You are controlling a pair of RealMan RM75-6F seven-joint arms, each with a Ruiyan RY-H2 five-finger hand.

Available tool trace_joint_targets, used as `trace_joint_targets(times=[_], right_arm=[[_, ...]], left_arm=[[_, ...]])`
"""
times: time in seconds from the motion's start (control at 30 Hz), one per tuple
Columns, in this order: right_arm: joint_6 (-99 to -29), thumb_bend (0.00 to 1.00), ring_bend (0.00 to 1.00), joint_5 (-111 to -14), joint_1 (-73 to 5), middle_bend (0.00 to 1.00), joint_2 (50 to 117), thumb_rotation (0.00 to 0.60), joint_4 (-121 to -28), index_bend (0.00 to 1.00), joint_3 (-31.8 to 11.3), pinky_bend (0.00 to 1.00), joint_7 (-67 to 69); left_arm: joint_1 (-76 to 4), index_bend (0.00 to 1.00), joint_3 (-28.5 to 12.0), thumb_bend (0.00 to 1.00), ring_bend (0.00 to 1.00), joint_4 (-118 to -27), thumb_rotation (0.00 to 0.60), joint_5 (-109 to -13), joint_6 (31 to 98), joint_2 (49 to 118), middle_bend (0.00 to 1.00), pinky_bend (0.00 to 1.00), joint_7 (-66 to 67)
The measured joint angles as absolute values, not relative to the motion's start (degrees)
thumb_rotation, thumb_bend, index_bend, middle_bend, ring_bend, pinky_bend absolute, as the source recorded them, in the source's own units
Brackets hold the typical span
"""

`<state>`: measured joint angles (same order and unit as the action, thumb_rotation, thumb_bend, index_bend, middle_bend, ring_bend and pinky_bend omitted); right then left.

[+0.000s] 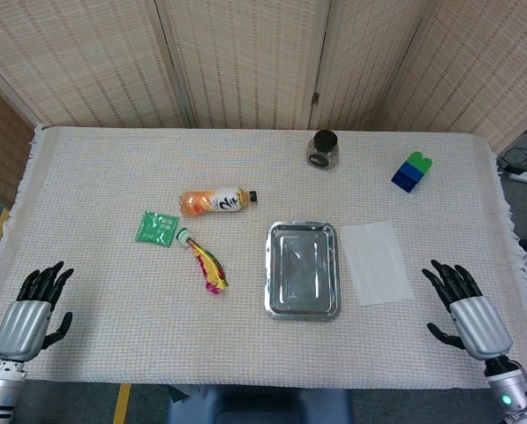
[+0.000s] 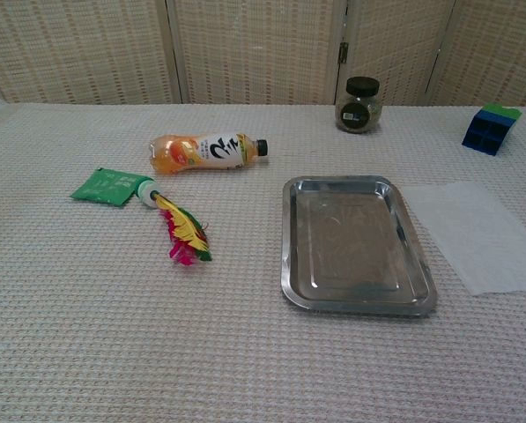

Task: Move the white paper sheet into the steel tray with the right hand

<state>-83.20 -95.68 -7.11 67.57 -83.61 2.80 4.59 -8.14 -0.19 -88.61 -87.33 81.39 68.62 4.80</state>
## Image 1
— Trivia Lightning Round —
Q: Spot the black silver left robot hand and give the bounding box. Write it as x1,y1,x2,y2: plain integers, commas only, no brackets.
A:
0,261,75,363

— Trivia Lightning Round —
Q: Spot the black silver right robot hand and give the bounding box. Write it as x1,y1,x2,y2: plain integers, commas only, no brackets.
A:
421,259,514,361

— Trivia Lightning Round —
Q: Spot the white paper napkin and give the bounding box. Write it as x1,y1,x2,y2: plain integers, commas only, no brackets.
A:
341,220,416,307

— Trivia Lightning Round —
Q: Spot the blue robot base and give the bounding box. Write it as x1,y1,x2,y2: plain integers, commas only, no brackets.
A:
165,384,355,424

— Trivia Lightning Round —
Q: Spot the silver metal tray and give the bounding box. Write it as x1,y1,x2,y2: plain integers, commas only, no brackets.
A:
264,219,342,322

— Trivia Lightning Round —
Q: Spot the white woven tablecloth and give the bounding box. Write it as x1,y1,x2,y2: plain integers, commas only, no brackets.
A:
0,125,527,390

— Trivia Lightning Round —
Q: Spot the blue building block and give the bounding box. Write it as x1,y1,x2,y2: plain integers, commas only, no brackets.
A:
390,161,432,194

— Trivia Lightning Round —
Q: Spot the green foil sachet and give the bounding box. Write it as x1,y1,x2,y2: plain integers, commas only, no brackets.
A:
134,210,179,249

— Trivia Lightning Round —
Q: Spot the green building block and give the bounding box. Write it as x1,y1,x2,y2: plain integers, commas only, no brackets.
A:
407,150,434,175

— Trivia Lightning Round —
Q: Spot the colourful feather shuttlecock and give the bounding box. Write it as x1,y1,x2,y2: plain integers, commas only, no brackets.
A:
175,226,230,299

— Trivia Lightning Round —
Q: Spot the orange drink plastic bottle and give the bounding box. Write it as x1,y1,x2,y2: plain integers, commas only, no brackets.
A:
177,186,260,218

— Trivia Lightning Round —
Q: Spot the glass jar with black lid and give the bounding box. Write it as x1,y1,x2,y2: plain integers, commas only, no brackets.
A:
305,129,342,170

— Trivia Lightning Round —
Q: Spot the beige woven folding screen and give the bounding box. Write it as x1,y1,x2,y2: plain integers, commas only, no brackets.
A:
0,0,527,208

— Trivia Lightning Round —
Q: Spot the black cable with adapter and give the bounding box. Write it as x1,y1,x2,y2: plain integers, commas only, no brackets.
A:
496,146,527,175

